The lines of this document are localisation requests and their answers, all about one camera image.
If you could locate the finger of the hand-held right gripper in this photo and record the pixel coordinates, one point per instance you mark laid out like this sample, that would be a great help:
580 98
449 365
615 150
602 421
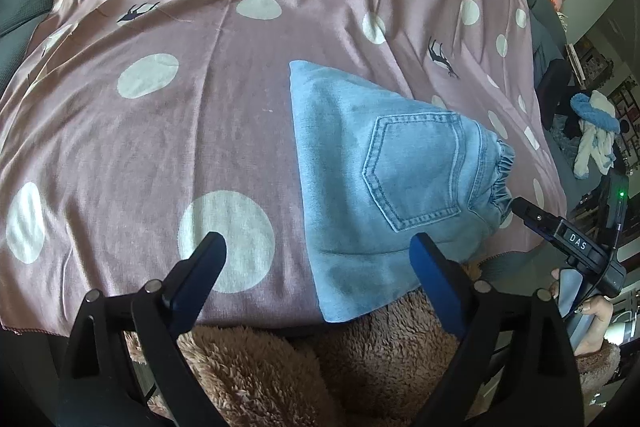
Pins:
532 214

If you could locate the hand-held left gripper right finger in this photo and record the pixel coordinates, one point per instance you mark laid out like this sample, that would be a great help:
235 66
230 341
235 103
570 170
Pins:
435 277

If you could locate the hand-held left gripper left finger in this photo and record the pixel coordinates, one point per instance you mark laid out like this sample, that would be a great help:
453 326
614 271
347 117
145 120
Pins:
200 272

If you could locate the light blue denim pants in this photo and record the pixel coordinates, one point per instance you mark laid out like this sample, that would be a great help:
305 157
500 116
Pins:
350 167

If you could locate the person's right hand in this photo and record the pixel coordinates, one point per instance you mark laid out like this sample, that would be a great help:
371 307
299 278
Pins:
596 322

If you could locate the blue and white garment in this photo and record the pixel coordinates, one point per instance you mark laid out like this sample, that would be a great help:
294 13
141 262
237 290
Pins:
595 127

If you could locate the brown fluffy robe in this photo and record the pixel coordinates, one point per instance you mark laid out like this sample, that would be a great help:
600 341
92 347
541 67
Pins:
280 372

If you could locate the cluttered shelf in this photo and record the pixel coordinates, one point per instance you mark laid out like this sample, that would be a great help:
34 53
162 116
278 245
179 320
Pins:
607 77

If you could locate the pink polka dot blanket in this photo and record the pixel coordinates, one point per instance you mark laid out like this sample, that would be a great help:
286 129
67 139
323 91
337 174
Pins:
210 82

